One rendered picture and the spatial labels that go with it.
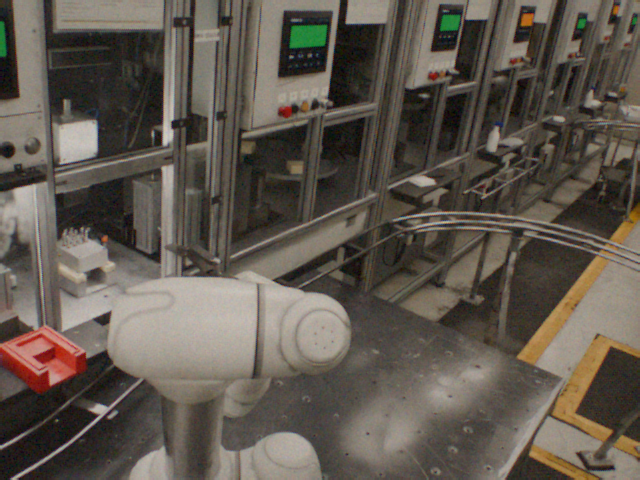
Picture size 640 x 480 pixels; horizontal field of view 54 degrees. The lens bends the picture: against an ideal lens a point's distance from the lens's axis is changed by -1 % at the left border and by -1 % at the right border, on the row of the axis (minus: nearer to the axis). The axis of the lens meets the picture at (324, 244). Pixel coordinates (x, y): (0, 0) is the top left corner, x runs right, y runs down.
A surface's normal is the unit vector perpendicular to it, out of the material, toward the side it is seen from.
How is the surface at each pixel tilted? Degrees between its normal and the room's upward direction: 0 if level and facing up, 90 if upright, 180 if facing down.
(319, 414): 0
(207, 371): 103
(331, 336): 61
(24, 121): 90
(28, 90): 90
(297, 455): 6
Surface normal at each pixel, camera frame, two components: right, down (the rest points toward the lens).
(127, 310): -0.25, -0.47
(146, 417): 0.12, -0.90
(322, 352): 0.34, -0.12
